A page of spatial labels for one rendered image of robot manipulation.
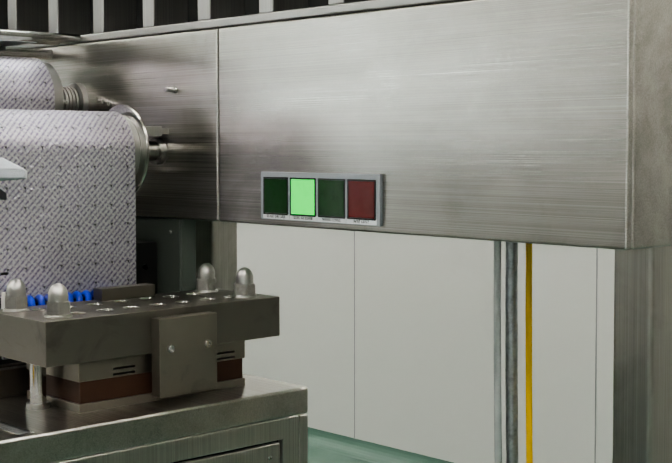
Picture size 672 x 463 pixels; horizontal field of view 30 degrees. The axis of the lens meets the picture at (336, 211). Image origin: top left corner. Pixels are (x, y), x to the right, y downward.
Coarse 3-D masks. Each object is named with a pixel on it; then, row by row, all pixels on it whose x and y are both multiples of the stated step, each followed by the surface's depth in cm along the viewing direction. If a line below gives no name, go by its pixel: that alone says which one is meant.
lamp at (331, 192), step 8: (320, 184) 176; (328, 184) 175; (336, 184) 174; (320, 192) 176; (328, 192) 175; (336, 192) 174; (320, 200) 176; (328, 200) 175; (336, 200) 174; (320, 208) 176; (328, 208) 175; (336, 208) 174; (336, 216) 174
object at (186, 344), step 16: (160, 320) 173; (176, 320) 175; (192, 320) 177; (208, 320) 178; (160, 336) 173; (176, 336) 175; (192, 336) 177; (208, 336) 179; (160, 352) 173; (176, 352) 175; (192, 352) 177; (208, 352) 179; (160, 368) 173; (176, 368) 175; (192, 368) 177; (208, 368) 179; (160, 384) 173; (176, 384) 175; (192, 384) 177; (208, 384) 179
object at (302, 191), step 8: (296, 184) 180; (304, 184) 179; (312, 184) 177; (296, 192) 180; (304, 192) 179; (312, 192) 178; (296, 200) 180; (304, 200) 179; (312, 200) 178; (296, 208) 180; (304, 208) 179; (312, 208) 178
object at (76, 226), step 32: (32, 192) 183; (64, 192) 186; (96, 192) 190; (128, 192) 194; (0, 224) 180; (32, 224) 183; (64, 224) 187; (96, 224) 190; (128, 224) 194; (0, 256) 180; (32, 256) 183; (64, 256) 187; (96, 256) 191; (128, 256) 195; (0, 288) 180; (32, 288) 183
